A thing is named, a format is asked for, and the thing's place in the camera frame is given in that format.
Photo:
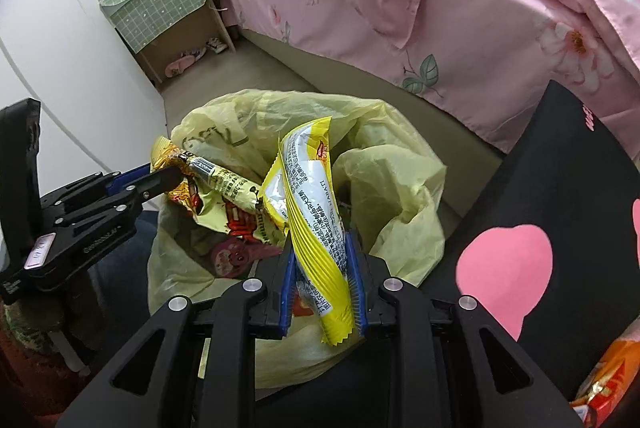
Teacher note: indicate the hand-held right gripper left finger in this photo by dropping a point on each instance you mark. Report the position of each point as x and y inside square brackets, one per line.
[286, 303]

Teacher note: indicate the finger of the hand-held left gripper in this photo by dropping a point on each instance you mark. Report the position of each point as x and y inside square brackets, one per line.
[127, 178]
[160, 180]

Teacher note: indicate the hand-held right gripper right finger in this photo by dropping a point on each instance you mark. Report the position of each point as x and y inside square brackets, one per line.
[359, 293]

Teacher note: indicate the yellow red noodle wrapper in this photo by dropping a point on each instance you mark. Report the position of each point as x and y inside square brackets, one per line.
[225, 188]

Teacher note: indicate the yellow white snack wrapper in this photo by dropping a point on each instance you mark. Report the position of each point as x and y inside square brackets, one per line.
[312, 208]

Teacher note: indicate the yellow plastic trash bag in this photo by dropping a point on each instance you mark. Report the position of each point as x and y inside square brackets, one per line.
[390, 188]

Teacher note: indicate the pink round snack packet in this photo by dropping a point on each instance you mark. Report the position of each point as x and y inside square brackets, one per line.
[235, 260]

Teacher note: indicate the pink slipper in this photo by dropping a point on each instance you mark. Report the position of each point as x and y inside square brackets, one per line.
[179, 66]

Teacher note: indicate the white wardrobe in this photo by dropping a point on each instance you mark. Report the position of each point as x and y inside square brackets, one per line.
[60, 47]

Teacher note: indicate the black white patterned shoe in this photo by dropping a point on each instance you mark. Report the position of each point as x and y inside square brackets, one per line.
[216, 45]
[196, 53]

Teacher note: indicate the wooden nightstand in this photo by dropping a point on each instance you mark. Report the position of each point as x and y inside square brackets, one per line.
[185, 32]

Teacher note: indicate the green patterned cloth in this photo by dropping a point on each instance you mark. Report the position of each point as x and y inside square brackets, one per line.
[25, 325]

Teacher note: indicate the black mat with pink clouds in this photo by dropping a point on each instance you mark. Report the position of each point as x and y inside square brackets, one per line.
[550, 188]

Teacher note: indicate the pink floral bed sheet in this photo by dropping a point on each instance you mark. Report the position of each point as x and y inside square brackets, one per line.
[475, 72]

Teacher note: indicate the orange snack packet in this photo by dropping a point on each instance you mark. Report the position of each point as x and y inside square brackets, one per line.
[610, 378]

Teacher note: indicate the beige bed frame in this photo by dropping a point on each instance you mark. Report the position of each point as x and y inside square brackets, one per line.
[310, 67]

